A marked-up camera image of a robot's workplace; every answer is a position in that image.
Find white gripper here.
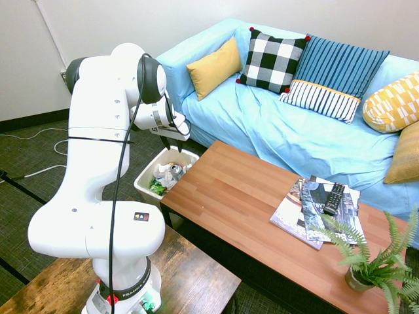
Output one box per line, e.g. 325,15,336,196
149,111,192,153

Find crumpled white paper trash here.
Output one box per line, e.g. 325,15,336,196
153,162,194,190

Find white plastic trash bin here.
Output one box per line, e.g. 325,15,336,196
133,145,200,230

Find green snack wrapper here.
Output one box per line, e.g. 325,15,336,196
149,178,166,196

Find reddish wooden coffee table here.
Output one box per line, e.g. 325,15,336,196
159,140,419,314

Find plain mustard yellow pillow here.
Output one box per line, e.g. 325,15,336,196
186,35,244,101

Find light blue covered sofa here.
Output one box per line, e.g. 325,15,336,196
156,18,419,250

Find black white checkered pillow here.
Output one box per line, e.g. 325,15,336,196
235,26,311,94

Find rustic dark wood table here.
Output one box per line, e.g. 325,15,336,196
0,225,242,314

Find stack of magazines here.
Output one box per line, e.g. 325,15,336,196
269,178,325,251

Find magazine with dark cover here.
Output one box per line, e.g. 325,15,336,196
301,179,367,246

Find black metal stand leg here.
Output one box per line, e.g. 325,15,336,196
0,169,47,206
0,256,31,286

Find black TV remote control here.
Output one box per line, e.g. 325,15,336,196
323,183,346,216

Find blue striped pillow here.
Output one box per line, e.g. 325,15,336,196
278,34,391,126

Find yellow white patterned bolster pillow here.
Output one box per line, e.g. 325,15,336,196
362,70,419,133

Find potted green fern plant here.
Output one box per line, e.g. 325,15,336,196
310,202,419,314

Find mustard textured woven pillow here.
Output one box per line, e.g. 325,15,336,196
383,121,419,185

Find white floor cable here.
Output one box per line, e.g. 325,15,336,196
24,139,70,179

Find thin grey floor cable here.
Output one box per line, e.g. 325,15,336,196
0,127,68,141

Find white wall cable conduit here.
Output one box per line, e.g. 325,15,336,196
34,0,67,75

